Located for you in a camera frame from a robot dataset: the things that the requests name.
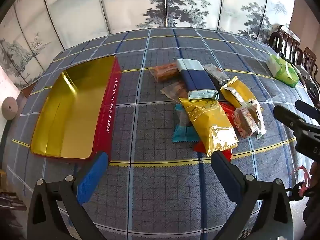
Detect pink ribbon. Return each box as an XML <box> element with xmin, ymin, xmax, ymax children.
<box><xmin>291</xmin><ymin>165</ymin><xmax>310</xmax><ymax>197</ymax></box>

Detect brown woven mat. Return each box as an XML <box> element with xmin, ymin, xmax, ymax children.
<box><xmin>21</xmin><ymin>85</ymin><xmax>34</xmax><ymax>98</ymax></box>

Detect blue and white snack packet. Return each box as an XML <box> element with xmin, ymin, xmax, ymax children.
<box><xmin>174</xmin><ymin>58</ymin><xmax>220</xmax><ymax>100</ymax></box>

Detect red-white patterned snack packet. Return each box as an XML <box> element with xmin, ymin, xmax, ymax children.
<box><xmin>231</xmin><ymin>107</ymin><xmax>259</xmax><ymax>139</ymax></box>

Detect painted folding screen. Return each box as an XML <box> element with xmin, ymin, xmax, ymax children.
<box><xmin>0</xmin><ymin>0</ymin><xmax>297</xmax><ymax>90</ymax></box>

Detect round grey disc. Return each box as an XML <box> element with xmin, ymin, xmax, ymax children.
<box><xmin>1</xmin><ymin>96</ymin><xmax>17</xmax><ymax>120</ymax></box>

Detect clear packet of brown pastry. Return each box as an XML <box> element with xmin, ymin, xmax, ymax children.
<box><xmin>160</xmin><ymin>80</ymin><xmax>189</xmax><ymax>103</ymax></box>

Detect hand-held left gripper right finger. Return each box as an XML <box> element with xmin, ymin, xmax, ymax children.
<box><xmin>211</xmin><ymin>151</ymin><xmax>294</xmax><ymax>240</ymax></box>

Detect red snack packet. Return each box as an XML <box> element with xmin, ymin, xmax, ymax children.
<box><xmin>193</xmin><ymin>102</ymin><xmax>237</xmax><ymax>161</ymax></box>

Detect teal snack packet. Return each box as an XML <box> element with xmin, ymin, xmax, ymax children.
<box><xmin>172</xmin><ymin>104</ymin><xmax>199</xmax><ymax>142</ymax></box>

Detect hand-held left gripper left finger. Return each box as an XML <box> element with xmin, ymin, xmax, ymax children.
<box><xmin>27</xmin><ymin>151</ymin><xmax>109</xmax><ymax>240</ymax></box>

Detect small grey-brown snack packet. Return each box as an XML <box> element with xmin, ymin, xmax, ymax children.
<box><xmin>202</xmin><ymin>64</ymin><xmax>231</xmax><ymax>87</ymax></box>

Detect large yellow snack packet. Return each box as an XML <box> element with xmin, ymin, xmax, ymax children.
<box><xmin>179</xmin><ymin>97</ymin><xmax>239</xmax><ymax>158</ymax></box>

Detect clear packet of orange snacks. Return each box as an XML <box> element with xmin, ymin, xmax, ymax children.
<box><xmin>149</xmin><ymin>62</ymin><xmax>181</xmax><ymax>83</ymax></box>

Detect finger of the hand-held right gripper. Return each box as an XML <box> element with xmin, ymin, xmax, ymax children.
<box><xmin>295</xmin><ymin>100</ymin><xmax>320</xmax><ymax>117</ymax></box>
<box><xmin>273</xmin><ymin>105</ymin><xmax>312</xmax><ymax>132</ymax></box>

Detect green tissue pack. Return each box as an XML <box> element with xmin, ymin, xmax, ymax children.
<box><xmin>265</xmin><ymin>53</ymin><xmax>300</xmax><ymax>88</ymax></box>

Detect black and white bag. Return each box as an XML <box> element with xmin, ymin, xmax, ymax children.
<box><xmin>294</xmin><ymin>64</ymin><xmax>320</xmax><ymax>93</ymax></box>

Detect dark wooden furniture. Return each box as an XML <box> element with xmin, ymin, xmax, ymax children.
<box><xmin>0</xmin><ymin>170</ymin><xmax>27</xmax><ymax>212</ymax></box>

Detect red and gold tin box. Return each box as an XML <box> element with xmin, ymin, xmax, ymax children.
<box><xmin>30</xmin><ymin>55</ymin><xmax>122</xmax><ymax>162</ymax></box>

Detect dark clothing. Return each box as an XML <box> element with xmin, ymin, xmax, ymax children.
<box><xmin>301</xmin><ymin>160</ymin><xmax>320</xmax><ymax>230</ymax></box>

